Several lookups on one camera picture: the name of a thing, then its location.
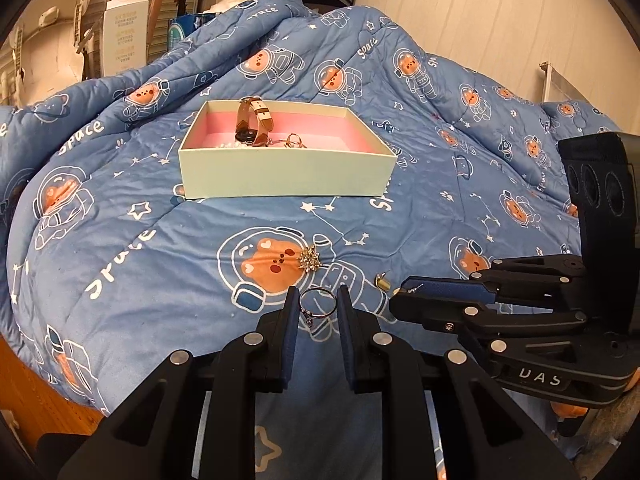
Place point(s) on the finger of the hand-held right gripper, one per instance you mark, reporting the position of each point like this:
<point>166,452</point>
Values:
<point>430,316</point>
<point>450,291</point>

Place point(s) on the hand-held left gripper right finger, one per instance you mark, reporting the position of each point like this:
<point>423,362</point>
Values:
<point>347,340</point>

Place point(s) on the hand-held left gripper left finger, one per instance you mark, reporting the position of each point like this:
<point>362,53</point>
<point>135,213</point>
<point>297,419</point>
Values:
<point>289,340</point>

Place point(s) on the gold earring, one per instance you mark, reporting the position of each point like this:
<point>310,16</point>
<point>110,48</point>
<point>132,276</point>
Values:
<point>415,288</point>
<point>382,281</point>

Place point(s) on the snowflake rhinestone brooch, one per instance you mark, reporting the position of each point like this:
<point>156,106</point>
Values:
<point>309,258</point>

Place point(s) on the pale green box pink inside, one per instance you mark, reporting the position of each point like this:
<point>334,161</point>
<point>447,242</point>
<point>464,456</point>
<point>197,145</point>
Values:
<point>280,175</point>

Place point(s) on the blue astronaut bear blanket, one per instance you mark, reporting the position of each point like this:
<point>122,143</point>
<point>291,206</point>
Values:
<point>150,240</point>

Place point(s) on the white cloth bundle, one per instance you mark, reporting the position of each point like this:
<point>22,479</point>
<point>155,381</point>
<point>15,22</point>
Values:
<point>227,2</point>

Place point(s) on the tall white carton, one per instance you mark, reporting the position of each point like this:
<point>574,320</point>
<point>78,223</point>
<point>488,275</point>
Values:
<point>125,30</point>

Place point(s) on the white baby high chair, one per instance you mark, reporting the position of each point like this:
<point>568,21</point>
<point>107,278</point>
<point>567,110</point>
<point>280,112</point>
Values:
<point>45,45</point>

